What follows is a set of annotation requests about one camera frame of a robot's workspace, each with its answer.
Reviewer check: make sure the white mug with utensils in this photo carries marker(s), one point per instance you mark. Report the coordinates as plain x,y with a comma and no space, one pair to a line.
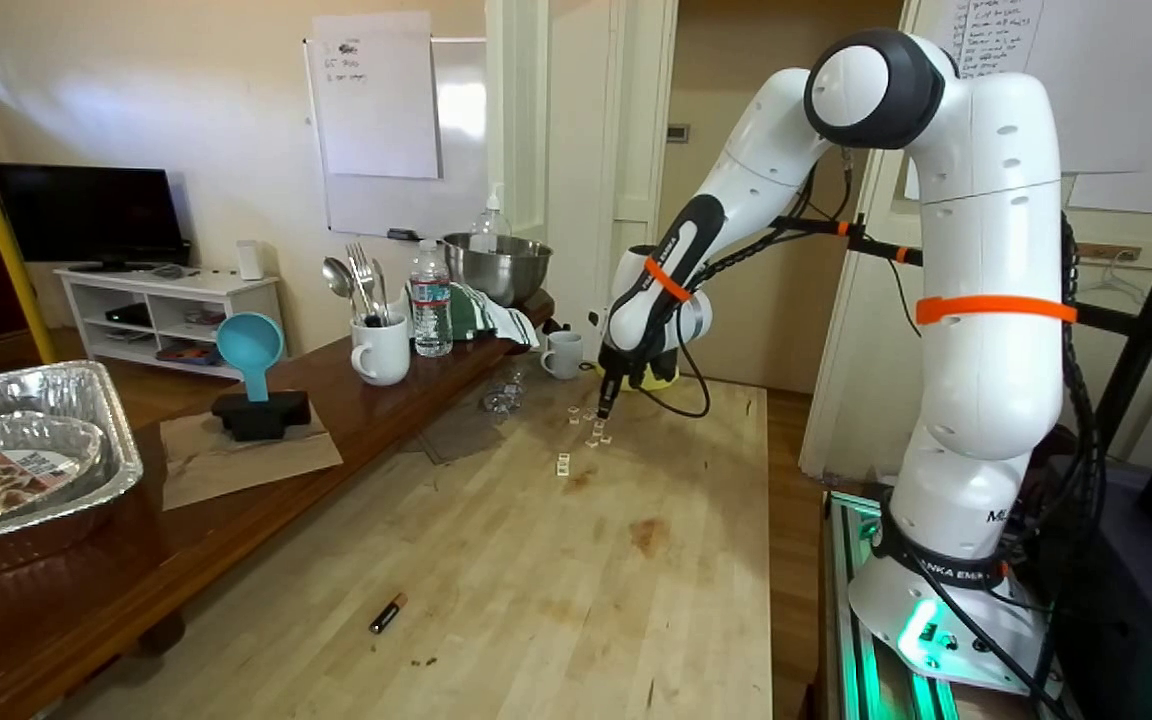
383,357

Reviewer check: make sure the grey robot mounting plate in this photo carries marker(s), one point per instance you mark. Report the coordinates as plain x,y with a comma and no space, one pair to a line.
989,643

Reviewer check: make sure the blue plastic scoop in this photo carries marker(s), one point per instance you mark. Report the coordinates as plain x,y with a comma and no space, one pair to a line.
249,345

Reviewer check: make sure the clear plastic water bottle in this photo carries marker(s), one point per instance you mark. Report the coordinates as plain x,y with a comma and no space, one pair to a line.
428,305

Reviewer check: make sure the empty white mug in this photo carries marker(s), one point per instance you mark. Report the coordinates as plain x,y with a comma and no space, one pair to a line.
561,357

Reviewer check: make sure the brown cardboard sheet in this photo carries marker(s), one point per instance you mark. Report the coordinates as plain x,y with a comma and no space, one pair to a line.
242,473

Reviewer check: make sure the crushed clear plastic bottle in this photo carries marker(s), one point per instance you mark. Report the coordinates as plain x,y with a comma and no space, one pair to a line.
505,397

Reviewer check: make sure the black boom bar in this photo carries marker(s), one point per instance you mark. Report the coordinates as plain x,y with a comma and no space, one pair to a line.
1123,316

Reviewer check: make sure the clear pump soap bottle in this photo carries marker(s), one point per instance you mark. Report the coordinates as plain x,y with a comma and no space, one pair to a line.
490,233

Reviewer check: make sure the black television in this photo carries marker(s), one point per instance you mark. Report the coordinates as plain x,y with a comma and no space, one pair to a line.
91,212

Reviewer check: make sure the dark equipment cabinet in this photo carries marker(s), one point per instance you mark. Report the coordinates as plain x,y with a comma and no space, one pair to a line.
1136,643

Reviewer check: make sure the steel mixing bowl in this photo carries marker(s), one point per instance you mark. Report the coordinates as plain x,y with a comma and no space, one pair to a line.
500,267

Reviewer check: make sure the black marker pen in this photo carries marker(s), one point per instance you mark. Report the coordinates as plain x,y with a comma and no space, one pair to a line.
384,613

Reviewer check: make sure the yellow level stick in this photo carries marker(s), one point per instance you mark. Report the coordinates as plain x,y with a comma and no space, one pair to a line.
17,281

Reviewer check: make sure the aluminium foil tray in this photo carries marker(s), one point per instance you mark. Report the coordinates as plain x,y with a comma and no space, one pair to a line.
81,403

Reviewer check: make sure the white TV shelf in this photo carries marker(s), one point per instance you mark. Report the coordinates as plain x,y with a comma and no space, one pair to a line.
138,287

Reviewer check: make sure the aluminium frame with green light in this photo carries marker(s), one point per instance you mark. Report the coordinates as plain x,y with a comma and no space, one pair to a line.
871,665

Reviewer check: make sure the white wall whiteboard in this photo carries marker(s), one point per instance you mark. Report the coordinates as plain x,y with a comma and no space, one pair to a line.
462,147

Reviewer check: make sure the black stand base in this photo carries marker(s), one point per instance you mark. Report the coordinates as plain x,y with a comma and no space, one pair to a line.
261,419

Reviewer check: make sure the white flipchart paper sheet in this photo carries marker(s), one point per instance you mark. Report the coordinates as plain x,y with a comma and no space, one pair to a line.
373,106

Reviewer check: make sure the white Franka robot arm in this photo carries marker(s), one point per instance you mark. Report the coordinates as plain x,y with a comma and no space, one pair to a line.
989,201

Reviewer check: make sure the green striped white towel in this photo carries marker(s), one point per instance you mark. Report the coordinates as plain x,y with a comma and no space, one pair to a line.
500,320

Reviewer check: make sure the brown wooden counter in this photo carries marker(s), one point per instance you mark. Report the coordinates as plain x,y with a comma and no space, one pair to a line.
71,603

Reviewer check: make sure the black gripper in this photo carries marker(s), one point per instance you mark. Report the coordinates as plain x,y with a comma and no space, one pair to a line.
621,357

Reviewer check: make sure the white door frame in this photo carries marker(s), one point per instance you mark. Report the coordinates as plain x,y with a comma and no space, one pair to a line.
576,106

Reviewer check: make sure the handwritten white wall sheet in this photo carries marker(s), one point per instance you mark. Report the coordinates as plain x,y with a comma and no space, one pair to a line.
1136,80

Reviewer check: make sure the metal spoon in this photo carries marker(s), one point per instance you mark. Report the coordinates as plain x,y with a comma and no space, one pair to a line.
340,277

